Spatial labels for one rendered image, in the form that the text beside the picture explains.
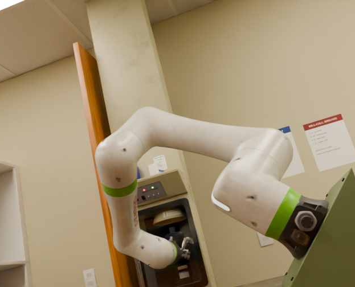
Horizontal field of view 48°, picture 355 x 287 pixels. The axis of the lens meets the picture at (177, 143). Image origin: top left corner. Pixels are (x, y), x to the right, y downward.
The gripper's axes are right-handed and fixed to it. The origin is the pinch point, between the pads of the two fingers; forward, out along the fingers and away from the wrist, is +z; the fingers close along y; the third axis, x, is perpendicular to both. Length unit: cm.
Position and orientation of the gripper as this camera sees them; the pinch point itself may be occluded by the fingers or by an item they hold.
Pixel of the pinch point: (182, 252)
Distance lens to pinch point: 182.8
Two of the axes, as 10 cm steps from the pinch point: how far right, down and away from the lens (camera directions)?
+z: 2.6, 2.5, 9.3
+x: -2.3, 9.6, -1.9
